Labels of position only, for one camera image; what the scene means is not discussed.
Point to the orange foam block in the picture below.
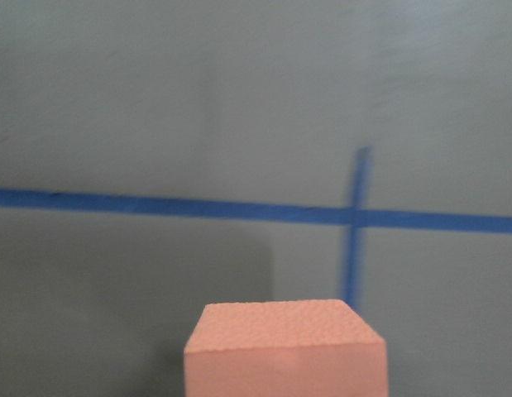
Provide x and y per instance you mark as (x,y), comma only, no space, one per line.
(313,347)

